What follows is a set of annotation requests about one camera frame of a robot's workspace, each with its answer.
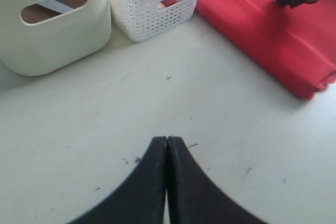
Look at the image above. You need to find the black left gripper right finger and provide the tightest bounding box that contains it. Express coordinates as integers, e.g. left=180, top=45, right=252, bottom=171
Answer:
left=166, top=136, right=264, bottom=223

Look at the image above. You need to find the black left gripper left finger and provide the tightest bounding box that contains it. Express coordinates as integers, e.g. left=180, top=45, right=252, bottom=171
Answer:
left=71, top=136, right=167, bottom=224

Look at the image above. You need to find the red table mat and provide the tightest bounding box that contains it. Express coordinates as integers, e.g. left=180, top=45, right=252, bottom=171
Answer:
left=196, top=0, right=335, bottom=100

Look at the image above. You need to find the steel table knife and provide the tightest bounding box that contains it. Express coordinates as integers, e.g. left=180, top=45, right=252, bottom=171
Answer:
left=37, top=0, right=73, bottom=14

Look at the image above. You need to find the brown wooden plate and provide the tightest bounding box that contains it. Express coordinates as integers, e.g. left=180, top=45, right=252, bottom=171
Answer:
left=21, top=0, right=88, bottom=24

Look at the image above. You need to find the brown egg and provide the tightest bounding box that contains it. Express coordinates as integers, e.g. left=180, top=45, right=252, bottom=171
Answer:
left=156, top=3, right=166, bottom=10

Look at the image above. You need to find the white woven plastic basket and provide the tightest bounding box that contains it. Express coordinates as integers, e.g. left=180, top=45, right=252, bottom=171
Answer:
left=110, top=0, right=197, bottom=42

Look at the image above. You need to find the cream plastic bin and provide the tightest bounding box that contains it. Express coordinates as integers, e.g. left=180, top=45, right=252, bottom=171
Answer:
left=1, top=0, right=111, bottom=76

